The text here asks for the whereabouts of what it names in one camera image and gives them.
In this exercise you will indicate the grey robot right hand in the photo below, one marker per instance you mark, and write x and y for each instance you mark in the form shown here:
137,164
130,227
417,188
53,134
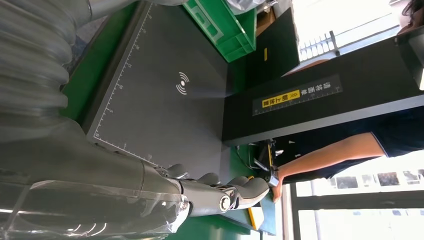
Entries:
82,192

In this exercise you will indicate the green conveyor belt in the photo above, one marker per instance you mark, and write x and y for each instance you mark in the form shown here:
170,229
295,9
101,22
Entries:
205,230

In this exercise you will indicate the black inbound scanner machine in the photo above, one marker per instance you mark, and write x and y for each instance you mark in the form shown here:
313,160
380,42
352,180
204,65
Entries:
159,116

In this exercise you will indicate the brown cardboard box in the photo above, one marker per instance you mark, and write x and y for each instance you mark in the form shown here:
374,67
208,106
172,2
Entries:
265,23

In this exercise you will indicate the smartphone in yellow case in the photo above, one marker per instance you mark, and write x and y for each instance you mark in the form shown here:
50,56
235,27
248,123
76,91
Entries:
256,217

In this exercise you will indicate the person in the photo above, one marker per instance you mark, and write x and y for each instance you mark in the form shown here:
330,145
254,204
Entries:
397,139

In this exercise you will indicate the green plastic crate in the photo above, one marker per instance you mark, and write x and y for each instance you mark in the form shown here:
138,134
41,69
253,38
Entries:
225,36

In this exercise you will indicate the dark metal window frame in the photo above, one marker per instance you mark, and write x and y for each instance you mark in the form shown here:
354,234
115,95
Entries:
348,198

